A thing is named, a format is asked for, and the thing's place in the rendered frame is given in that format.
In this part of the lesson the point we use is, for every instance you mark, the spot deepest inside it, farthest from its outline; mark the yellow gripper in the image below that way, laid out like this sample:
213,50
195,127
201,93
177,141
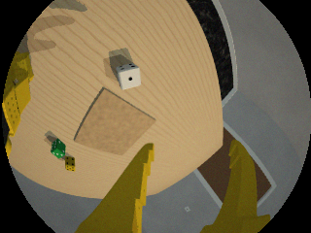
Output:
120,211

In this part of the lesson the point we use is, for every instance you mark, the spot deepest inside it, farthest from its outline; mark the brown textured mat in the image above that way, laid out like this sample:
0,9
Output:
113,125

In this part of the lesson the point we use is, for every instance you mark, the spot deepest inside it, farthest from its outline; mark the green die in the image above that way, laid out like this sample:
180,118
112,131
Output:
58,148

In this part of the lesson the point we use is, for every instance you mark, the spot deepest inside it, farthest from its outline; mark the yellow die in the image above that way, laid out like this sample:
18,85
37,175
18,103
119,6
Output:
70,163

